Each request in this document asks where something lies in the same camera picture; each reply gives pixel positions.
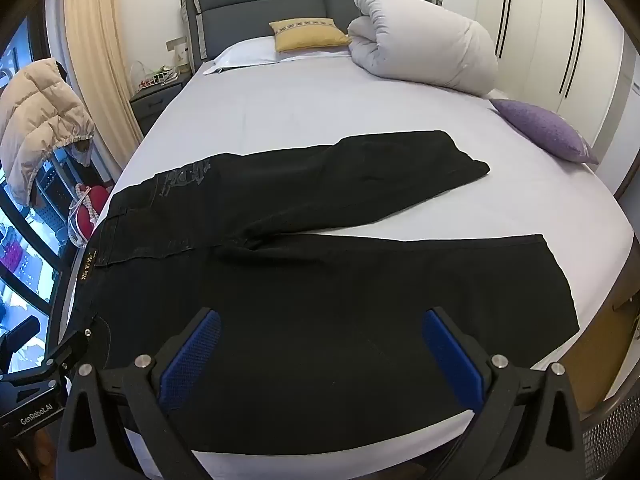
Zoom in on grey mesh basket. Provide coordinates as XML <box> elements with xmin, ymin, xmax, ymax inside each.
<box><xmin>580</xmin><ymin>394</ymin><xmax>640</xmax><ymax>480</ymax></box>

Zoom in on red and white bag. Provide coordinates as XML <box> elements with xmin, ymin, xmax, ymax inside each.
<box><xmin>66</xmin><ymin>183</ymin><xmax>114</xmax><ymax>249</ymax></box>

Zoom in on white pillow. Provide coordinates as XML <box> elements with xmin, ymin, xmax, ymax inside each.
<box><xmin>202</xmin><ymin>37</ymin><xmax>352</xmax><ymax>76</ymax></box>

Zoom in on black pants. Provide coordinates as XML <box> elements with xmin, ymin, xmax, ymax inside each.
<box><xmin>75</xmin><ymin>130</ymin><xmax>581</xmax><ymax>454</ymax></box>

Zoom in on white wardrobe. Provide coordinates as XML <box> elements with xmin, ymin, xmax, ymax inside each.
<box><xmin>479</xmin><ymin>0</ymin><xmax>640</xmax><ymax>201</ymax></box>

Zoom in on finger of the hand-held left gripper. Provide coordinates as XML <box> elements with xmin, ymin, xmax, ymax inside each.
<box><xmin>0</xmin><ymin>328</ymin><xmax>96</xmax><ymax>404</ymax></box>

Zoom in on purple cushion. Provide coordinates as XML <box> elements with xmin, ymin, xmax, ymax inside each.
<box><xmin>490</xmin><ymin>98</ymin><xmax>600</xmax><ymax>165</ymax></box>

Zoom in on cream curtain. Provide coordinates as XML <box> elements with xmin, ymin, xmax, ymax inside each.
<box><xmin>62</xmin><ymin>0</ymin><xmax>147</xmax><ymax>137</ymax></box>

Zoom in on white wire basket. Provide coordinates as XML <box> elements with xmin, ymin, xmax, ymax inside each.
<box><xmin>131</xmin><ymin>60</ymin><xmax>192</xmax><ymax>94</ymax></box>

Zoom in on yellow patterned pillow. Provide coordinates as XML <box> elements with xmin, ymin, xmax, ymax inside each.
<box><xmin>268</xmin><ymin>17</ymin><xmax>352</xmax><ymax>54</ymax></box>

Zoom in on white sheeted bed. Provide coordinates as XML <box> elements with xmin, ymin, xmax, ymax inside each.
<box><xmin>47</xmin><ymin>35</ymin><xmax>640</xmax><ymax>480</ymax></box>

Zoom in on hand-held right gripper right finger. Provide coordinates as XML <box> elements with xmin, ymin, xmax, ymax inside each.
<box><xmin>421</xmin><ymin>305</ymin><xmax>586</xmax><ymax>480</ymax></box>

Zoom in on window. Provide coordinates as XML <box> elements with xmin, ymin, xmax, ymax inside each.
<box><xmin>0</xmin><ymin>10</ymin><xmax>101</xmax><ymax>376</ymax></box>

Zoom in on beige puffer jacket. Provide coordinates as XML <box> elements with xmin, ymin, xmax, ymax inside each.
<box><xmin>0</xmin><ymin>57</ymin><xmax>97</xmax><ymax>207</ymax></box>

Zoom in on grey nightstand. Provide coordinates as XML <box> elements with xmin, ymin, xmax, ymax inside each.
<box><xmin>129</xmin><ymin>72</ymin><xmax>193</xmax><ymax>136</ymax></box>

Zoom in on folded white duvet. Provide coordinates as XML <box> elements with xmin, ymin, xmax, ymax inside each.
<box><xmin>347</xmin><ymin>0</ymin><xmax>501</xmax><ymax>97</ymax></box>

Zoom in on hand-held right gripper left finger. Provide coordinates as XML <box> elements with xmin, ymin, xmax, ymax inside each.
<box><xmin>57</xmin><ymin>306</ymin><xmax>223</xmax><ymax>480</ymax></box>

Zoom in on grey padded headboard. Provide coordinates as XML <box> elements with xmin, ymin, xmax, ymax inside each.
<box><xmin>180</xmin><ymin>0</ymin><xmax>444</xmax><ymax>61</ymax></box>

